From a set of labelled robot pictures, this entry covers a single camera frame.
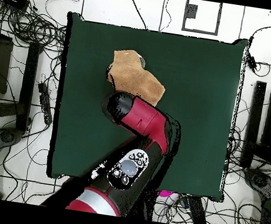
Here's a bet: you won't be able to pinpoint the tan terry towel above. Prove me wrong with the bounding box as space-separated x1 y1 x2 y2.
103 46 172 109

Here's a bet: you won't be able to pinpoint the black flat bar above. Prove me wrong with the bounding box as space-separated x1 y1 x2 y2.
182 194 211 224

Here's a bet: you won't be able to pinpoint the dark green table cloth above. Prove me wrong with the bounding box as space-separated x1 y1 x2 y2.
43 11 249 204

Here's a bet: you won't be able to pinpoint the magenta capped object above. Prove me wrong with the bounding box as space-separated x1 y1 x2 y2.
158 189 175 199

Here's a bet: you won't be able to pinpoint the black power strip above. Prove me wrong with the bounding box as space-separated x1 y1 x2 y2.
32 81 58 127

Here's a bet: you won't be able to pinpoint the black upright bar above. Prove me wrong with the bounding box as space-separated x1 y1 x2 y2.
14 40 43 132
239 79 268 170

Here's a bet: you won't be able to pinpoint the black power adapter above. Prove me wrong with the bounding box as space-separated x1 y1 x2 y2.
243 52 260 74

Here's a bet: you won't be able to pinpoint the tangled black cables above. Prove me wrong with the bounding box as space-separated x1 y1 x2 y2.
0 7 70 53

